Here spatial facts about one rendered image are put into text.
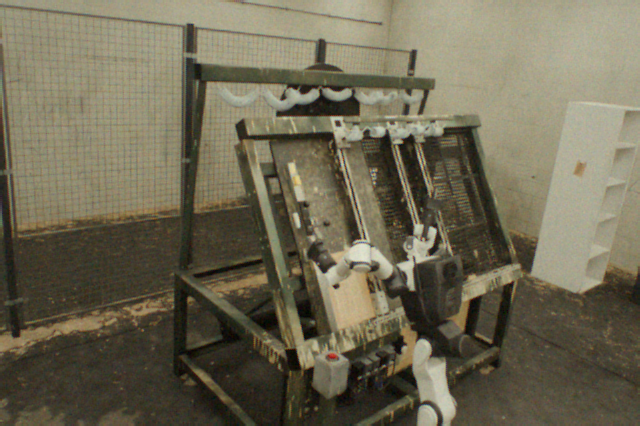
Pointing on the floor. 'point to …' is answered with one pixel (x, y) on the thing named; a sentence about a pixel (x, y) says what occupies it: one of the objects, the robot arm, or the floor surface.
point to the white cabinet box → (586, 194)
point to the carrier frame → (302, 388)
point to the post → (326, 411)
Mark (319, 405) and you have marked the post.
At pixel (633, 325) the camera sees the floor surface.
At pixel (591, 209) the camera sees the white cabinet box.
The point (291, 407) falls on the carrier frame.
